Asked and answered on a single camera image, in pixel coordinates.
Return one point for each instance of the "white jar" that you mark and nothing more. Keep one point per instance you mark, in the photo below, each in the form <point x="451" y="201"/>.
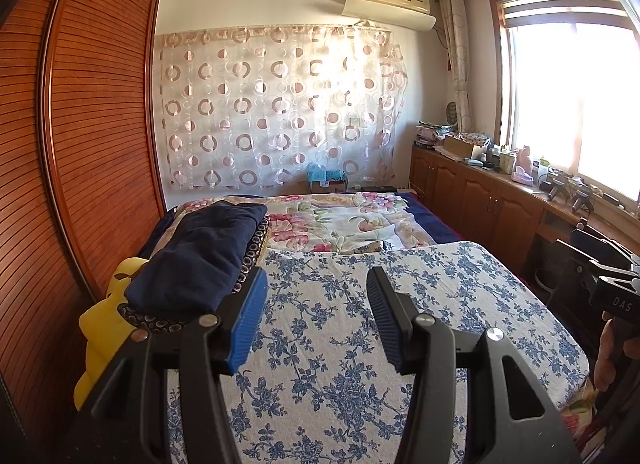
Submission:
<point x="507" y="161"/>

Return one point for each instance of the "window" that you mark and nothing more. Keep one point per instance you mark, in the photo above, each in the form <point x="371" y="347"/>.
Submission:
<point x="570" y="93"/>

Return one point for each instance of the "long wooden cabinet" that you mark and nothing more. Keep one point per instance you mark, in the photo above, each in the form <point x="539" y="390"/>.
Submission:
<point x="480" y="199"/>

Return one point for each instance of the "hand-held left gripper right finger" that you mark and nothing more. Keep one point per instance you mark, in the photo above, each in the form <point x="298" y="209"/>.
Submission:
<point x="390" y="324"/>

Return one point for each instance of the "sheer curtain with circles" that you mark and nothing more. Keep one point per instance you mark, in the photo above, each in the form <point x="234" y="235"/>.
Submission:
<point x="275" y="108"/>

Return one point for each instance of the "person's right hand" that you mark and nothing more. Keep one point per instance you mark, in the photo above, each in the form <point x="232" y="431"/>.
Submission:
<point x="605" y="364"/>

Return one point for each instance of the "blue plastic bag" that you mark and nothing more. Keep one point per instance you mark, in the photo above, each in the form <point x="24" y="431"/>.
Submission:
<point x="322" y="172"/>

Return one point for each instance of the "pile of papers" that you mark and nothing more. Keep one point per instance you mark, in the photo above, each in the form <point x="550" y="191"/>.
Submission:
<point x="432" y="133"/>

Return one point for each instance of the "small dark box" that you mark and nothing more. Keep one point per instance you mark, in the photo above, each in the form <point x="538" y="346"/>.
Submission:
<point x="330" y="187"/>

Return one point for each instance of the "yellow plush pillow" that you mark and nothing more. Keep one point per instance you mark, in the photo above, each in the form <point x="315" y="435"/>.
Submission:
<point x="100" y="339"/>

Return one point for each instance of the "dark wooden chair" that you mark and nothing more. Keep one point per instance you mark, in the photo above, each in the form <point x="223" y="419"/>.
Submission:
<point x="582" y="225"/>

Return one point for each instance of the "dark oval fan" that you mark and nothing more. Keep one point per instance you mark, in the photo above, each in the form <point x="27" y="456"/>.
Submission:
<point x="452" y="113"/>

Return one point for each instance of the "wall air conditioner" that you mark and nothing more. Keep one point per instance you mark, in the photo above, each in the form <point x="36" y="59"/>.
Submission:
<point x="390" y="1"/>

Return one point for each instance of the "patterned window curtain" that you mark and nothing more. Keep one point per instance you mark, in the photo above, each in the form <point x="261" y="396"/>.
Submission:
<point x="457" y="58"/>

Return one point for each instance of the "flowered blanket with navy border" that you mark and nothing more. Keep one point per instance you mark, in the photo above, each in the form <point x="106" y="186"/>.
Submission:
<point x="325" y="224"/>

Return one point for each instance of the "navy blue t-shirt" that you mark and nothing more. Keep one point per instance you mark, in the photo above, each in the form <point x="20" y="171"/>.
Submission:
<point x="200" y="254"/>

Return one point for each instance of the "pink bag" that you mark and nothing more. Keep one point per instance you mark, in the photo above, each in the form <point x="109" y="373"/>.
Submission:
<point x="522" y="168"/>

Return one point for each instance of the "waste bin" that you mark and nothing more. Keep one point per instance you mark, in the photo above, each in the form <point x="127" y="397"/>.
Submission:
<point x="544" y="281"/>

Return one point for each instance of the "cardboard box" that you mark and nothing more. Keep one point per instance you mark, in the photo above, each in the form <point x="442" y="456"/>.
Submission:
<point x="462" y="147"/>

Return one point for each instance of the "grey tool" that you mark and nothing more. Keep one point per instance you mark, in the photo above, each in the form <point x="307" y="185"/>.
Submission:
<point x="582" y="196"/>
<point x="557" y="189"/>

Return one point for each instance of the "slatted wooden wardrobe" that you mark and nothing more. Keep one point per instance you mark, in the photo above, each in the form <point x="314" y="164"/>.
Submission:
<point x="65" y="143"/>

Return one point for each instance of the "blue floral white quilt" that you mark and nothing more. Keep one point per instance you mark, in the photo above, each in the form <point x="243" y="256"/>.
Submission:
<point x="350" y="294"/>

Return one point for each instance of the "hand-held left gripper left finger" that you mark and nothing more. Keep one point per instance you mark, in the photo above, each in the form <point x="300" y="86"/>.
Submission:
<point x="247" y="324"/>

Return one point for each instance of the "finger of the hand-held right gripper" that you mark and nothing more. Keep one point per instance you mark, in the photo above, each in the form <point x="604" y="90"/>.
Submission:
<point x="615" y="254"/>
<point x="580" y="256"/>

